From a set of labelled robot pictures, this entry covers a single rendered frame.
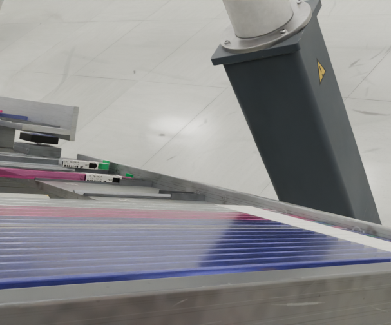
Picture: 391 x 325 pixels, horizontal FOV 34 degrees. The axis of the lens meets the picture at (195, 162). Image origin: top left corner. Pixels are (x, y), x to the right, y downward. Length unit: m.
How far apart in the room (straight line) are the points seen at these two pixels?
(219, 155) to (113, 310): 2.04
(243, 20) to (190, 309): 0.96
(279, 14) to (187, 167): 1.19
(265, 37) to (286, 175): 0.33
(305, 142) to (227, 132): 1.12
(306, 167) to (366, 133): 0.80
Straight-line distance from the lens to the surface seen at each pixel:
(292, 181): 1.43
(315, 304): 0.43
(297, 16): 1.29
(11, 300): 0.28
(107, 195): 0.76
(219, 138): 2.43
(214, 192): 0.85
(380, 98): 2.32
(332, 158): 1.37
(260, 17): 1.25
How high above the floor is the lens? 1.20
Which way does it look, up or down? 31 degrees down
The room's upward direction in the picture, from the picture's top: 26 degrees counter-clockwise
